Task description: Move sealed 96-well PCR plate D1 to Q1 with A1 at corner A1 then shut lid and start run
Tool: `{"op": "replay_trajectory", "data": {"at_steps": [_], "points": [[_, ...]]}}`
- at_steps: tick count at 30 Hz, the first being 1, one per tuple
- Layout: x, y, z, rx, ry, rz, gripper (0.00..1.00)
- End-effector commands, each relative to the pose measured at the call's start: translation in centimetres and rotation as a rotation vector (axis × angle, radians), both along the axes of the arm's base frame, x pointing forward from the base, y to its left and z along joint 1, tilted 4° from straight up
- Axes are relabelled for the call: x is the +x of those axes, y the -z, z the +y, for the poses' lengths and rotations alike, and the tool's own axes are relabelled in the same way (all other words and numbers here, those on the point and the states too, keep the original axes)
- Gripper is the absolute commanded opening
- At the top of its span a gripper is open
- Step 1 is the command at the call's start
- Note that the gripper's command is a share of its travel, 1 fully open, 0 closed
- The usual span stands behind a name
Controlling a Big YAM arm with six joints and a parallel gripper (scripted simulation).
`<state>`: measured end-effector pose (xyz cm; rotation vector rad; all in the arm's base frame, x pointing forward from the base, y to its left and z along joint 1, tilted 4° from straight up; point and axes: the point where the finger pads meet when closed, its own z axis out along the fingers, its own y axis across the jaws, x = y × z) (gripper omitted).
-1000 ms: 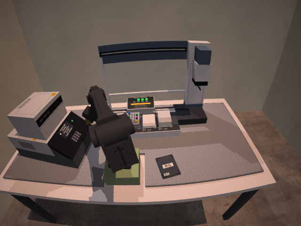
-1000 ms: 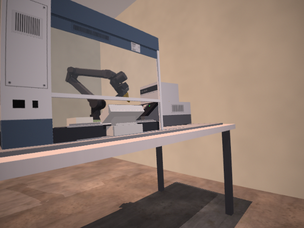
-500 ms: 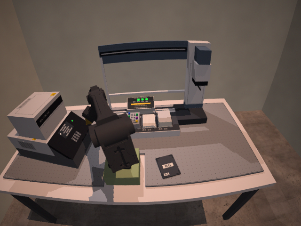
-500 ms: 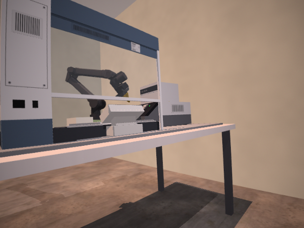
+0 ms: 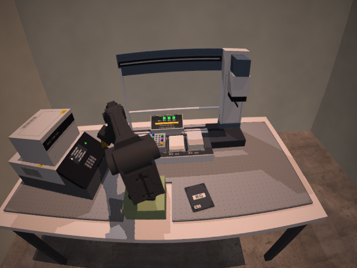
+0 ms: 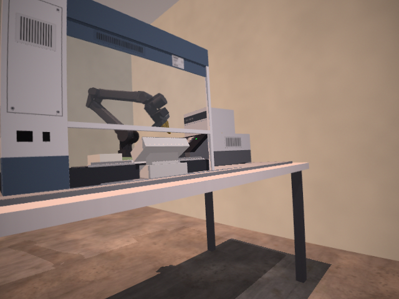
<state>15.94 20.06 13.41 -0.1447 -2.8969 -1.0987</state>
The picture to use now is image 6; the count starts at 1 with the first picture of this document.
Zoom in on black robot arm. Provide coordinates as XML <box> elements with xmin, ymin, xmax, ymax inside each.
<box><xmin>115</xmin><ymin>130</ymin><xmax>139</xmax><ymax>157</ymax></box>

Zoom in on white thermal cycler with black keypad panel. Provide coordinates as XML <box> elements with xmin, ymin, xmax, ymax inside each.
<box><xmin>179</xmin><ymin>108</ymin><xmax>251</xmax><ymax>166</ymax></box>

